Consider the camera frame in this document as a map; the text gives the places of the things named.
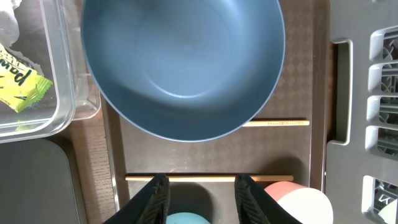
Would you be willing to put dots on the dark blue plate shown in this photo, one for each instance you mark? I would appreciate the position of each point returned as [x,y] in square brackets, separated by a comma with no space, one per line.
[185,70]

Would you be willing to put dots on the white tissue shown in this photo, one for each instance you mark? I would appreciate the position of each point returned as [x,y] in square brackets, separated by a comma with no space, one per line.
[9,24]

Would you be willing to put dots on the lower wooden chopstick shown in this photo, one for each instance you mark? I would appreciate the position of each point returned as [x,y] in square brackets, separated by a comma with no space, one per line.
[211,178]

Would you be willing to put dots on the light blue bowl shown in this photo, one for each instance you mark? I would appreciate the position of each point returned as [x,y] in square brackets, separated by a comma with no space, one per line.
[186,218]

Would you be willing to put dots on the brown serving tray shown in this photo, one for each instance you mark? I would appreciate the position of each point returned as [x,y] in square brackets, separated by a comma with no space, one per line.
[299,151]

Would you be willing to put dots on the wooden chopstick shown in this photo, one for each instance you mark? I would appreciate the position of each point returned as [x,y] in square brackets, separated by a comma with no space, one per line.
[211,178]
[274,123]

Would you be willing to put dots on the yellow green snack wrapper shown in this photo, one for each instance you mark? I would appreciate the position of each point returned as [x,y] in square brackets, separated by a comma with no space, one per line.
[21,86]

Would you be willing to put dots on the clear plastic bin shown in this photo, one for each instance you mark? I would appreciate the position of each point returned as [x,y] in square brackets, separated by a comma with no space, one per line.
[49,42]

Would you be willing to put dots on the black tray bin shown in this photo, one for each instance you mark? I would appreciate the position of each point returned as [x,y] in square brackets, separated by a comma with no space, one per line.
[40,183]

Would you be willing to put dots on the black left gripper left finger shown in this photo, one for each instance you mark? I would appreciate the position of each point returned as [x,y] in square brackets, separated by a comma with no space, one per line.
[149,206]

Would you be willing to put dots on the white speckled bowl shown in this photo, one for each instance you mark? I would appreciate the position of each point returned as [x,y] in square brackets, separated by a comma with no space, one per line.
[307,205]

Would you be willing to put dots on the upper wooden chopstick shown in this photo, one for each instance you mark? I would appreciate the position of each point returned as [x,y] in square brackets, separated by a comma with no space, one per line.
[274,123]

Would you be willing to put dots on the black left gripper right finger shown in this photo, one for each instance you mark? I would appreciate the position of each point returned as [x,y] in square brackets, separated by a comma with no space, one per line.
[255,206]

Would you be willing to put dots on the grey dishwasher rack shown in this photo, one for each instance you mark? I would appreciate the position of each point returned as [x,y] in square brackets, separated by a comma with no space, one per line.
[361,162]

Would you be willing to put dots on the white paper cup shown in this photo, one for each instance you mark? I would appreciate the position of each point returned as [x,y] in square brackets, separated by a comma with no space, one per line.
[389,213]

